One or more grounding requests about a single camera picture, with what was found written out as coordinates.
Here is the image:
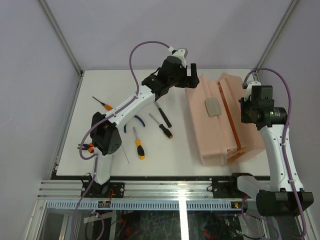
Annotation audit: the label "pink translucent plastic toolbox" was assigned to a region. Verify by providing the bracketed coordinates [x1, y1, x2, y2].
[185, 73, 265, 167]

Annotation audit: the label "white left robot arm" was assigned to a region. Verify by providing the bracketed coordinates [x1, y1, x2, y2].
[84, 55, 200, 198]

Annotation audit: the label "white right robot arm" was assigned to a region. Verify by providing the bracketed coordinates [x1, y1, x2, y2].
[227, 81, 314, 217]

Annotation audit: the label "black orange tip screwdriver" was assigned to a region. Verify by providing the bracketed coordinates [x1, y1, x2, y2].
[148, 113, 173, 139]

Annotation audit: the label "yellow black screwdriver lower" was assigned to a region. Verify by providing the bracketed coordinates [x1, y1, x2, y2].
[133, 127, 145, 160]

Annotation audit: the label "long thin shaft screwdriver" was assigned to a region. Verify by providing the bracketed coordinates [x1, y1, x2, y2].
[121, 146, 130, 165]

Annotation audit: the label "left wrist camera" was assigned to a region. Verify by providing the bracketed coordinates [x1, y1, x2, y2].
[168, 46, 189, 66]

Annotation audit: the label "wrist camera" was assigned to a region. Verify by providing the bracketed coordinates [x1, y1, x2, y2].
[168, 46, 189, 66]
[244, 81, 261, 102]

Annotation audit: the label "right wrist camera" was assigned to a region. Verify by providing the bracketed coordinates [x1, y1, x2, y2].
[244, 81, 261, 102]

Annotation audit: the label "right aluminium corner post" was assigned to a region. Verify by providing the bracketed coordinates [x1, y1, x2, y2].
[254, 0, 300, 69]

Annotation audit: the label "aluminium corner post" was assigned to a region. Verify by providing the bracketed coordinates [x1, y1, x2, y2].
[36, 0, 83, 76]
[254, 0, 300, 69]

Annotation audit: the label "claw hammer black handle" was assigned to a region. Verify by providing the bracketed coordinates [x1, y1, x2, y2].
[155, 102, 172, 128]

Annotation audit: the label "blue handle cutting pliers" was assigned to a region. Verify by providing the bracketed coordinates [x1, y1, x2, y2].
[123, 114, 146, 134]

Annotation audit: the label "small orange handle screwdriver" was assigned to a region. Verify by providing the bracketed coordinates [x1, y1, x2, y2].
[92, 96, 113, 111]

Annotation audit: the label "left aluminium corner post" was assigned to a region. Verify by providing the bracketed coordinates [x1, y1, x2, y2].
[36, 0, 83, 76]

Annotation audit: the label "orange black handle pliers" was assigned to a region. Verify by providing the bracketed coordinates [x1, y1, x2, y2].
[77, 143, 95, 154]

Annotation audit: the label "aluminium front rail frame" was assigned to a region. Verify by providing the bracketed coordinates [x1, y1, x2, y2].
[37, 178, 307, 201]

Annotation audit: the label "slotted grey cable duct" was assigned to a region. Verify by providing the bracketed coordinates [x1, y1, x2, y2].
[47, 199, 232, 211]

